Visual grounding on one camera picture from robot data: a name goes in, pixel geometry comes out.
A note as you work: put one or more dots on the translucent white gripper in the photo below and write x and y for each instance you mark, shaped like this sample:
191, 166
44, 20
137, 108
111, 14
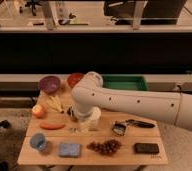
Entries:
87, 123

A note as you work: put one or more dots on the red yellow apple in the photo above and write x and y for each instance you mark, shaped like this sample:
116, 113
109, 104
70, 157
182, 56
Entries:
38, 111

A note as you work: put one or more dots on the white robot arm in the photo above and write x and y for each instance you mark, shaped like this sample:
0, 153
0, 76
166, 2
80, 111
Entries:
169, 107

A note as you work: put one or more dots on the white plastic cup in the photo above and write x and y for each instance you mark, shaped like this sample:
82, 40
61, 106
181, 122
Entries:
96, 118

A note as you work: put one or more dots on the metal fork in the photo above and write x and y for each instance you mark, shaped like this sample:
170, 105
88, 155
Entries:
74, 130

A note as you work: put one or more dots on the bunch of red grapes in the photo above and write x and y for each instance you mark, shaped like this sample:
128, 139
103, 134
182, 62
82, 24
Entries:
108, 147

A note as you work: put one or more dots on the wooden table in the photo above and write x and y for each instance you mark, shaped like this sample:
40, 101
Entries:
125, 156

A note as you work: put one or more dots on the blue sponge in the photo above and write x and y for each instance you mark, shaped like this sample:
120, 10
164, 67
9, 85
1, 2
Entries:
69, 150

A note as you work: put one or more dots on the orange carrot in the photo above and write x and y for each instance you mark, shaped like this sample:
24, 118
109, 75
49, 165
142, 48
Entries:
51, 126

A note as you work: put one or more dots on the yellow banana bunch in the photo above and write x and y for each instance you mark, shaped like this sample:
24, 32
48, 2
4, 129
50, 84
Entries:
55, 102

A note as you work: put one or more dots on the red bowl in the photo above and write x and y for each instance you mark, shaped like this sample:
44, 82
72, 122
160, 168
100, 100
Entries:
74, 78

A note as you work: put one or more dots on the purple bowl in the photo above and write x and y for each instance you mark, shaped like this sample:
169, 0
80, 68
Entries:
49, 84

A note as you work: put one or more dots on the green plastic tray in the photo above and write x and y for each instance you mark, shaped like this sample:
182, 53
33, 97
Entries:
136, 83

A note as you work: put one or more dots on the black rectangular case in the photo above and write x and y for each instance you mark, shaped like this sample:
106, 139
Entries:
146, 148

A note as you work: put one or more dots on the black handled metal scraper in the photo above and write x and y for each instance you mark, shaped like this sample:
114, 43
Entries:
119, 128

